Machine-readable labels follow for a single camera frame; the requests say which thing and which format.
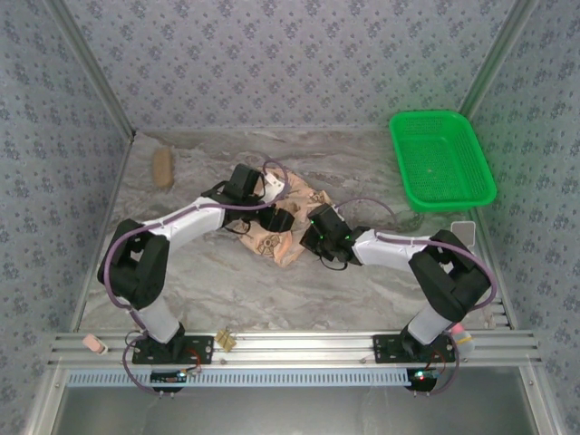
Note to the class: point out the gold binder clips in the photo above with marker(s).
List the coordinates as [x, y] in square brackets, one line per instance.
[225, 339]

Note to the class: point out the aluminium front rail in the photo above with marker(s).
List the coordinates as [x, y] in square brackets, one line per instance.
[294, 346]

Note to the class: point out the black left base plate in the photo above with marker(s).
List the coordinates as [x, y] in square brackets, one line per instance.
[199, 350]

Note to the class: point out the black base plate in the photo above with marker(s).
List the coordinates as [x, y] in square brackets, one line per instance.
[385, 350]
[199, 350]

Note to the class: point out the white phone stand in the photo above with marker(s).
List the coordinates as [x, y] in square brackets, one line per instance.
[463, 227]

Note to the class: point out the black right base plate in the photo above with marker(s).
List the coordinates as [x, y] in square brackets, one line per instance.
[385, 350]

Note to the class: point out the tan oval brush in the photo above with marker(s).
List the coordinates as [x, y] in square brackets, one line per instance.
[163, 168]

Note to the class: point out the right circuit board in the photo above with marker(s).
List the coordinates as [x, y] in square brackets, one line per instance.
[421, 376]

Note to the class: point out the peach printed t-shirt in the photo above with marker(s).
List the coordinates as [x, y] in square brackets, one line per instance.
[272, 244]

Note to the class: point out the green plastic basket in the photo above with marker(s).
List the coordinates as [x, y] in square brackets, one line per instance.
[441, 163]

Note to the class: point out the left circuit board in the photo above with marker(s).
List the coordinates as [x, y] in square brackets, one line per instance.
[170, 376]

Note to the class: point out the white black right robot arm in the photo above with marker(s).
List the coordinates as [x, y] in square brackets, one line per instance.
[389, 249]

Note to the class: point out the circuit board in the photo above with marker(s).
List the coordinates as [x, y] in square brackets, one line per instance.
[421, 376]
[170, 376]

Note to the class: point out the pink toy microphone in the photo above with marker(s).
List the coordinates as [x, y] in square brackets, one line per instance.
[463, 340]

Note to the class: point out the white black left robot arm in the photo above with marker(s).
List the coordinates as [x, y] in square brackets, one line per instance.
[190, 224]

